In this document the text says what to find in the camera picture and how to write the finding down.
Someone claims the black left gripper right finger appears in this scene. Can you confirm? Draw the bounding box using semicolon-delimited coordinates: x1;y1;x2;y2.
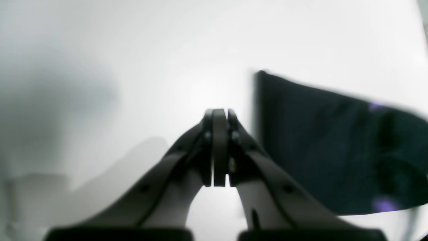
226;109;386;241

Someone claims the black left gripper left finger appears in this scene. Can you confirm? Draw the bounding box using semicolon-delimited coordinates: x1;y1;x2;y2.
46;109;221;241

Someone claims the black T-shirt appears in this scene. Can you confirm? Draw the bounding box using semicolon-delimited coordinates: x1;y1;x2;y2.
255;71;428;215

